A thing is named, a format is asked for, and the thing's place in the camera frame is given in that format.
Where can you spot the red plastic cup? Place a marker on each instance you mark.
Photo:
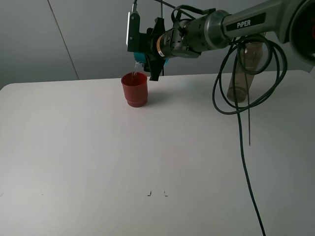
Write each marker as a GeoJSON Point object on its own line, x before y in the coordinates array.
{"type": "Point", "coordinates": [135, 89]}

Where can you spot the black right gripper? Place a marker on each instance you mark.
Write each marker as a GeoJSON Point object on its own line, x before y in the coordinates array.
{"type": "Point", "coordinates": [167, 43]}

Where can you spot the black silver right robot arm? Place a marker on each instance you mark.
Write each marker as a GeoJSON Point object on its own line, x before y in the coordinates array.
{"type": "Point", "coordinates": [195, 31]}

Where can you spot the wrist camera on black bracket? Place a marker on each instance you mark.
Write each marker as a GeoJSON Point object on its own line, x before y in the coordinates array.
{"type": "Point", "coordinates": [133, 28]}

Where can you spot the teal translucent plastic cup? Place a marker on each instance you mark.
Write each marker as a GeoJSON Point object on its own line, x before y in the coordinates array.
{"type": "Point", "coordinates": [139, 57]}

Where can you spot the smoky clear plastic bottle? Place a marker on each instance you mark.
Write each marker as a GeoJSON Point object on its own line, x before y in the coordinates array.
{"type": "Point", "coordinates": [250, 56]}

